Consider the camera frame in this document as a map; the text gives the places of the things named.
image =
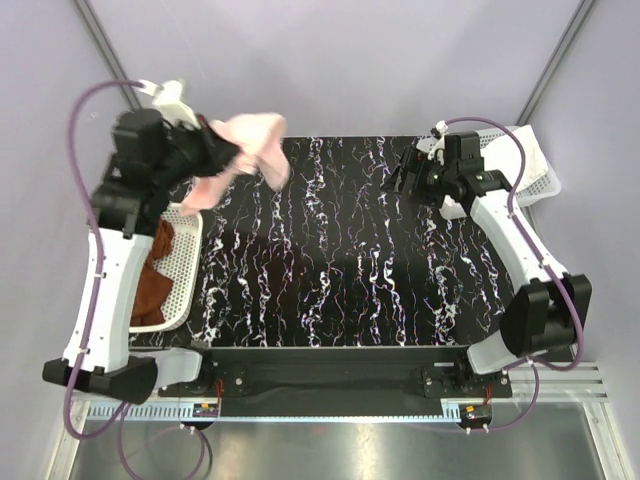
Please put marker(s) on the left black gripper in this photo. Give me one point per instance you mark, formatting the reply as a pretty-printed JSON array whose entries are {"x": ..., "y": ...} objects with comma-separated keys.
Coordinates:
[{"x": 221, "y": 153}]

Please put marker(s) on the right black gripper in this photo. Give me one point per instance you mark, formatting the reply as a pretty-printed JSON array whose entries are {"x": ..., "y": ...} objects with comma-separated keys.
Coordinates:
[{"x": 415, "y": 162}]

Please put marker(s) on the white towel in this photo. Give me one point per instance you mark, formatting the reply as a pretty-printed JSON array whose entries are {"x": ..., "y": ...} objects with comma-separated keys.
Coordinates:
[{"x": 520, "y": 155}]

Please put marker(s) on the pink towel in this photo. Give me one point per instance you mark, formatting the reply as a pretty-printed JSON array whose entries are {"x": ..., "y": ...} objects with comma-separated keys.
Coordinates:
[{"x": 259, "y": 138}]

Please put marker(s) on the brown towel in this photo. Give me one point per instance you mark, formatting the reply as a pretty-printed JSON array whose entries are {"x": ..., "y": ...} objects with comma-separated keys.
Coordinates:
[{"x": 153, "y": 286}]

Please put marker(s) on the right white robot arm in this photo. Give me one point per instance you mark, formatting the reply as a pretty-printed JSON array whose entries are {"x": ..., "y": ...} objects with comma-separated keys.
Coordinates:
[{"x": 549, "y": 307}]

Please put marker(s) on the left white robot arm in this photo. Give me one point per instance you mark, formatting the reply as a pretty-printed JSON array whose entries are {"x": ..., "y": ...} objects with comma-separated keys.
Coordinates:
[{"x": 123, "y": 219}]

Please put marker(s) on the white basket with towels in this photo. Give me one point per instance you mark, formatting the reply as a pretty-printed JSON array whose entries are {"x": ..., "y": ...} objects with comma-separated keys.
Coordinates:
[{"x": 181, "y": 266}]

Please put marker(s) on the black marble pattern mat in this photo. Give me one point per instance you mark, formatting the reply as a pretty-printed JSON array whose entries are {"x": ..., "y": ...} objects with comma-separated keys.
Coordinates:
[{"x": 334, "y": 261}]

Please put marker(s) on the empty white mesh basket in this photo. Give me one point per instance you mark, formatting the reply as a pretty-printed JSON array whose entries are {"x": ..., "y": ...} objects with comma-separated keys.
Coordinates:
[{"x": 540, "y": 185}]

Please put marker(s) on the right controller board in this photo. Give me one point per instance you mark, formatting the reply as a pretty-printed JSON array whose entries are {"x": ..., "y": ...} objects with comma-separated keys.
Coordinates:
[{"x": 478, "y": 413}]

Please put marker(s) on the controller board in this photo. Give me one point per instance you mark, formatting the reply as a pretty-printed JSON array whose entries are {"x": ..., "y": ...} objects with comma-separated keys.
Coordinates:
[
  {"x": 478, "y": 413},
  {"x": 205, "y": 410}
]

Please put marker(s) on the left controller board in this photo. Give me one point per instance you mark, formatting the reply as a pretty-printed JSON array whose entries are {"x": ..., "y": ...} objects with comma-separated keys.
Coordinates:
[{"x": 205, "y": 410}]

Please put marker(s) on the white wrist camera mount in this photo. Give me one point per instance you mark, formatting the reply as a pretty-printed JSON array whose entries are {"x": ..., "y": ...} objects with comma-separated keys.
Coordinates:
[{"x": 167, "y": 98}]

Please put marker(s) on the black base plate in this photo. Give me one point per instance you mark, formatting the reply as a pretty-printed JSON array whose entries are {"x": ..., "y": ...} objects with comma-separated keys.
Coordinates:
[{"x": 430, "y": 371}]

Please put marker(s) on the slotted cable duct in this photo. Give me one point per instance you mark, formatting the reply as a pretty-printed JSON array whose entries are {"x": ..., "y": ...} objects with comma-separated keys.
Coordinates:
[{"x": 160, "y": 411}]

